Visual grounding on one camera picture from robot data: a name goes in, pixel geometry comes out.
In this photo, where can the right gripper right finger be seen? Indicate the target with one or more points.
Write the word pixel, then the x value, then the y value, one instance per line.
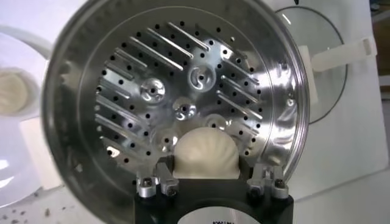
pixel 268 182

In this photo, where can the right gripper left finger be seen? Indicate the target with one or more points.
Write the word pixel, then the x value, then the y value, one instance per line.
pixel 158 182

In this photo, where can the white steamed baozi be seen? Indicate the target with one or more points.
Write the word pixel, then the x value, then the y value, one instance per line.
pixel 12 94
pixel 205 152

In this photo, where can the stainless steel steamer basket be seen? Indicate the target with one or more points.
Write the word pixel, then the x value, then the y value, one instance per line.
pixel 170 91

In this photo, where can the scattered dark crumbs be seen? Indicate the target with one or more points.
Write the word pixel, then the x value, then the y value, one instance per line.
pixel 47 212

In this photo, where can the white round plate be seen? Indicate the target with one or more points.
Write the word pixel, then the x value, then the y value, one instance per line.
pixel 12 170

